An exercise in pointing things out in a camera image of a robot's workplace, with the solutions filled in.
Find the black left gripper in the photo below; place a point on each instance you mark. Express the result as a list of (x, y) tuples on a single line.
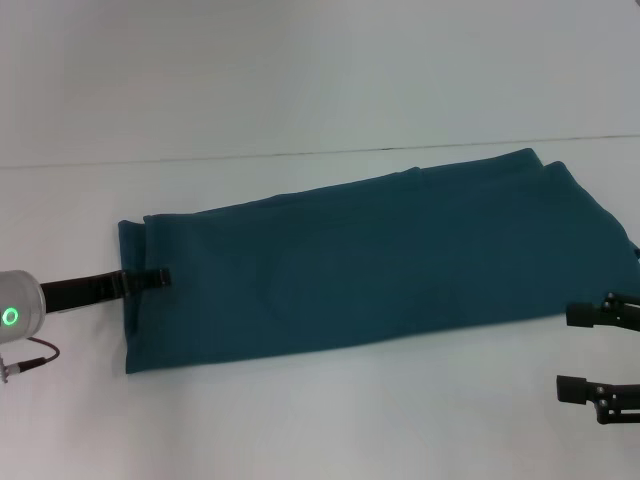
[(82, 292)]

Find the teal T-shirt white print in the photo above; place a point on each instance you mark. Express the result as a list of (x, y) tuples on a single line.
[(375, 260)]

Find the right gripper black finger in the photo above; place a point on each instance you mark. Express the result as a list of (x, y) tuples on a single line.
[(597, 395), (602, 315)]

